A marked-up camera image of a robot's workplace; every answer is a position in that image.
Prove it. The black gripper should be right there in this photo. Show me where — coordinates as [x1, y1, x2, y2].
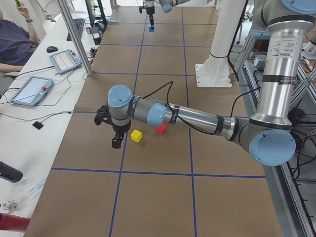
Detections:
[146, 6, 155, 26]
[112, 123, 131, 149]

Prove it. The red block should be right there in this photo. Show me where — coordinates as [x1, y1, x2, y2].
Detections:
[155, 123, 167, 135]

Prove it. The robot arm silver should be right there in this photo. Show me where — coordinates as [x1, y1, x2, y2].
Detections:
[138, 0, 189, 28]
[106, 0, 316, 166]

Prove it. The yellow block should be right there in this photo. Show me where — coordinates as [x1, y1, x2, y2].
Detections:
[130, 129, 143, 143]

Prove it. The black monitor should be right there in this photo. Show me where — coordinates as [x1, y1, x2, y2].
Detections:
[85, 0, 108, 31]

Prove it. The black keyboard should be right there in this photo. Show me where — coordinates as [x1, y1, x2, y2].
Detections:
[66, 18, 85, 41]

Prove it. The small black square pad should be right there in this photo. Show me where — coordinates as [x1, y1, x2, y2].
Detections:
[32, 121, 43, 130]

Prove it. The far teach pendant tablet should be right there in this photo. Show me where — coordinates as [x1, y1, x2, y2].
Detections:
[49, 49, 81, 75]

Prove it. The teach pendant tablet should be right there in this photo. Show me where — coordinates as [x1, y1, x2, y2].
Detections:
[10, 76, 54, 107]
[49, 49, 81, 75]

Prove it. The near teach pendant tablet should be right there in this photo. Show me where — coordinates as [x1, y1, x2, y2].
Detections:
[10, 76, 54, 107]

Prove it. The black computer mouse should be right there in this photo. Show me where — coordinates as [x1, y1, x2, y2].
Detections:
[46, 46, 58, 53]

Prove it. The black cylinder bottle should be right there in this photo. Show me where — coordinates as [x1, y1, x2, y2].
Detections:
[0, 161, 23, 183]

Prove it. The red cylinder bottle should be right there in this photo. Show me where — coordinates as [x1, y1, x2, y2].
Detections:
[0, 213, 31, 232]

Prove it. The seated person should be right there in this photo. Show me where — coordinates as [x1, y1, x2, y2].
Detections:
[0, 2, 40, 74]

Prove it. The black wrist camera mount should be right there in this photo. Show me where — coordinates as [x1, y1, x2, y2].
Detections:
[138, 6, 146, 14]

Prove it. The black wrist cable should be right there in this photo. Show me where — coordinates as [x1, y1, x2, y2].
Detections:
[142, 80, 262, 135]

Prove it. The white pedestal column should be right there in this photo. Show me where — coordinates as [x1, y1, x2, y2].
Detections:
[195, 0, 247, 88]

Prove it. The aluminium frame post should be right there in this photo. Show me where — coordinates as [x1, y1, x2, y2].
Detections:
[57, 0, 92, 76]

